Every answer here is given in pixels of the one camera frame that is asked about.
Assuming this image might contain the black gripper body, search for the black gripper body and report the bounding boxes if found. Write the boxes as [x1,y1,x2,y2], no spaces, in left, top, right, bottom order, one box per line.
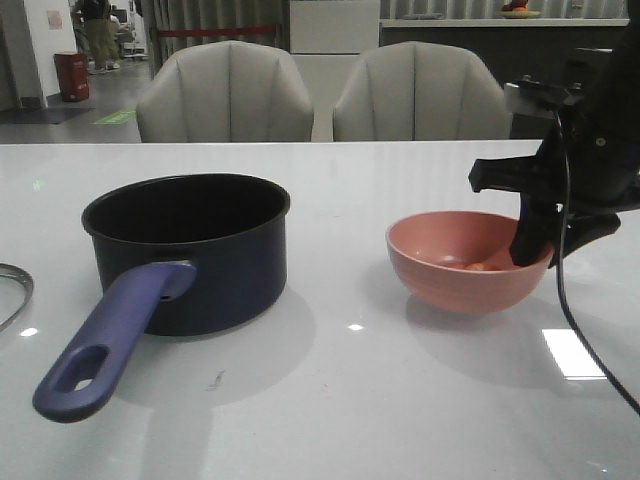
[469,1,639,212]

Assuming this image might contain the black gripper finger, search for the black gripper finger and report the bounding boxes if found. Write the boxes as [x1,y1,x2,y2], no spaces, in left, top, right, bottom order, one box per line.
[509,193,564,267]
[547,211,621,269]

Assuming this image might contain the orange ham pieces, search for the orange ham pieces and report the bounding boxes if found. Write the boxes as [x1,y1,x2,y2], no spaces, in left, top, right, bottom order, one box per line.
[446,260,514,272]

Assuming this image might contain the pink bowl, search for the pink bowl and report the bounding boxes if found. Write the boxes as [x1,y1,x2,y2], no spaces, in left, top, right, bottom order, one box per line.
[386,211,553,314]

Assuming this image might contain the glass lid with blue knob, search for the glass lid with blue knob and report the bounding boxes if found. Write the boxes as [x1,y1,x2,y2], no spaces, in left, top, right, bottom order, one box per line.
[1,263,34,331]

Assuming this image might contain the dark counter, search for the dark counter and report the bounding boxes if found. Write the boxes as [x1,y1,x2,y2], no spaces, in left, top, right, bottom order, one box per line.
[379,18,631,141]

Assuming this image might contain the fruit plate on counter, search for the fruit plate on counter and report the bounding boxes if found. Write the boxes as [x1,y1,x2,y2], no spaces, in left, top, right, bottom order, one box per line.
[499,0,541,19]

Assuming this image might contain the right beige chair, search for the right beige chair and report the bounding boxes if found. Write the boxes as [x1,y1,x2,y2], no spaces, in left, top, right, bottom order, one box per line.
[332,41,512,142]

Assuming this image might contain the beige chair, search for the beige chair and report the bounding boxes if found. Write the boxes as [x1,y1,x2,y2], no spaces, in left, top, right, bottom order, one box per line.
[136,41,314,143]
[332,41,512,142]

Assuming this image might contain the white cabinet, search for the white cabinet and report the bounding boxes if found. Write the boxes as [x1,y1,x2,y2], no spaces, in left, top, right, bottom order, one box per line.
[289,1,380,142]

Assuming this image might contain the left beige chair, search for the left beige chair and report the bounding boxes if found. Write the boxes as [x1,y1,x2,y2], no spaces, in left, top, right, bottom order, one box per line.
[136,41,314,143]

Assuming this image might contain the dark blue saucepan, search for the dark blue saucepan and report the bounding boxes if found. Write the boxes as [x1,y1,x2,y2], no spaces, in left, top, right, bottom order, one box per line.
[32,173,290,423]

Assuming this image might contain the red barrier tape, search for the red barrier tape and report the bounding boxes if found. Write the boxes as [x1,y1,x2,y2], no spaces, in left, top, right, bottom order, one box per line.
[157,24,278,38]

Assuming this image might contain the person in background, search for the person in background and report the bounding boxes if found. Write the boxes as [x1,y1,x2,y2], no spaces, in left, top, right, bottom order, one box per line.
[72,0,120,74]

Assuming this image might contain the red trash bin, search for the red trash bin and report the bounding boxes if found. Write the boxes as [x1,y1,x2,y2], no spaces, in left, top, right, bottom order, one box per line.
[54,52,90,102]

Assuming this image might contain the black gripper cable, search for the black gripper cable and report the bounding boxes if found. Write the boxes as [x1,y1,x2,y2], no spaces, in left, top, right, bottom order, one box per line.
[552,107,640,416]

